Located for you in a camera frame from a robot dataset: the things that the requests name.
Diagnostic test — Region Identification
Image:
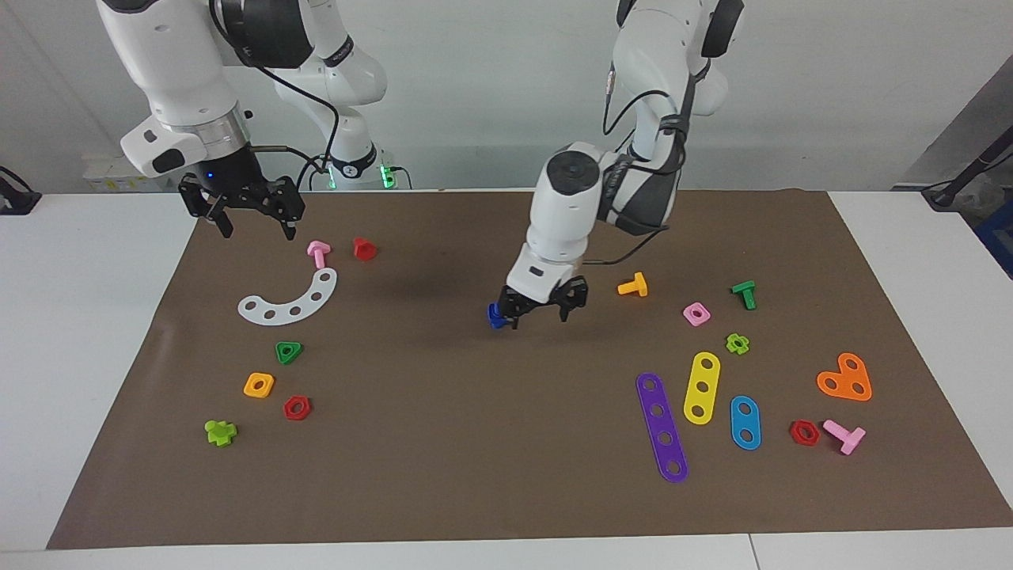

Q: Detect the black table clamp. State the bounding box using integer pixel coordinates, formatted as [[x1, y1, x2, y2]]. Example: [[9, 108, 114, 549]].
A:
[[0, 165, 42, 216]]

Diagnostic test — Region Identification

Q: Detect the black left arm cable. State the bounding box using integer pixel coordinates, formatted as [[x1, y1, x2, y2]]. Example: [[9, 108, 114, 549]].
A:
[[584, 67, 699, 267]]

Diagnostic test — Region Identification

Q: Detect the white box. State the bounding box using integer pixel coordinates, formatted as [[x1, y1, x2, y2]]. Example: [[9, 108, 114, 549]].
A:
[[83, 153, 171, 193]]

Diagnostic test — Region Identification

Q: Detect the blue crate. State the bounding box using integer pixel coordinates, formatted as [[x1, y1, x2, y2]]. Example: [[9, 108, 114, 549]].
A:
[[973, 202, 1013, 279]]

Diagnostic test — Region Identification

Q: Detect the purple four-hole plate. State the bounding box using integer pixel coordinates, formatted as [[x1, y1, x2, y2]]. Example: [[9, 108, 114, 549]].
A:
[[635, 372, 689, 484]]

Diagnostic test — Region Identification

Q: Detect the yellow three-hole plate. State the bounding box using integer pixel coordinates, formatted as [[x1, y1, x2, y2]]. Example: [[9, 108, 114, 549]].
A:
[[683, 351, 722, 426]]

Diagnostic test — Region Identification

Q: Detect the blue two-hole plate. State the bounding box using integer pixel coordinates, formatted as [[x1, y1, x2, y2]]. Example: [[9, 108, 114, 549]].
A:
[[729, 395, 762, 451]]

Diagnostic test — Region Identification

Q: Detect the orange heart-shaped hole plate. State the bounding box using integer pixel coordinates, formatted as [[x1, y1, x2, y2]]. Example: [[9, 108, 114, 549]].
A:
[[816, 352, 873, 402]]

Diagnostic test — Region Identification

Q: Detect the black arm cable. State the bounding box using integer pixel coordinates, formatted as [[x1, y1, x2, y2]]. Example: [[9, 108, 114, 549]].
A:
[[584, 67, 699, 267], [214, 0, 343, 191]]

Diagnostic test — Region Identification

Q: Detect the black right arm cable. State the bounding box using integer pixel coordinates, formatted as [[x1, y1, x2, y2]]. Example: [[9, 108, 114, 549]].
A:
[[214, 0, 343, 191]]

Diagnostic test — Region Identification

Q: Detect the white curved hole plate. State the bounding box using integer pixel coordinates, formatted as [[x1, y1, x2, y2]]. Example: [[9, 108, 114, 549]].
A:
[[237, 268, 339, 326]]

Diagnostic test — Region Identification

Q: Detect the grey leaning board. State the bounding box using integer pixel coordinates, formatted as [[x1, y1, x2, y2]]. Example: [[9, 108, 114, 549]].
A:
[[894, 55, 1013, 191]]

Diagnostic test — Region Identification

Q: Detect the brown table mat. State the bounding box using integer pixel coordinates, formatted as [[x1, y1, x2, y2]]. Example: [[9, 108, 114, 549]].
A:
[[46, 188, 1013, 551]]

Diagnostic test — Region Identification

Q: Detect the black pole stand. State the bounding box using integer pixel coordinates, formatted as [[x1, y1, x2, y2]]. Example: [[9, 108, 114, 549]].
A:
[[922, 127, 1013, 211]]

